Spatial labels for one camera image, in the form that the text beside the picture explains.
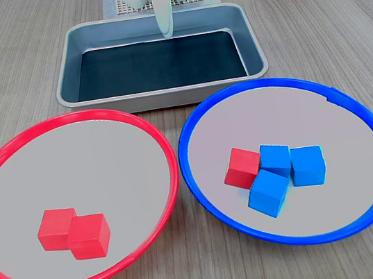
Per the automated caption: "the small red cube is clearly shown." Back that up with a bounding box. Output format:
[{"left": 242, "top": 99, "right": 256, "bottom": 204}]
[
  {"left": 63, "top": 211, "right": 115, "bottom": 263},
  {"left": 219, "top": 144, "right": 267, "bottom": 193},
  {"left": 34, "top": 205, "right": 83, "bottom": 254}
]

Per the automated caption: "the black mat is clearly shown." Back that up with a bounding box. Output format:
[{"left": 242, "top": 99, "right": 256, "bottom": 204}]
[{"left": 70, "top": 27, "right": 249, "bottom": 103}]

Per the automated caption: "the steel tray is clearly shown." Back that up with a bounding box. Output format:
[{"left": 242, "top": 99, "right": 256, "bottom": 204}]
[{"left": 46, "top": 0, "right": 274, "bottom": 125}]

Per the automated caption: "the blue-rimmed round white plate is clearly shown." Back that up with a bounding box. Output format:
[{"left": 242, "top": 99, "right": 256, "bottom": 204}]
[{"left": 168, "top": 62, "right": 373, "bottom": 264}]

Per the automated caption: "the red-rimmed round white plate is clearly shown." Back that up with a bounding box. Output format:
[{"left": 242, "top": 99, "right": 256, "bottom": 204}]
[{"left": 0, "top": 97, "right": 194, "bottom": 279}]

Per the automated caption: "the small blue cube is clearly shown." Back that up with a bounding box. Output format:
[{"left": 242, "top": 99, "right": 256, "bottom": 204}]
[
  {"left": 287, "top": 143, "right": 329, "bottom": 189},
  {"left": 243, "top": 165, "right": 295, "bottom": 223},
  {"left": 256, "top": 140, "right": 295, "bottom": 182}
]

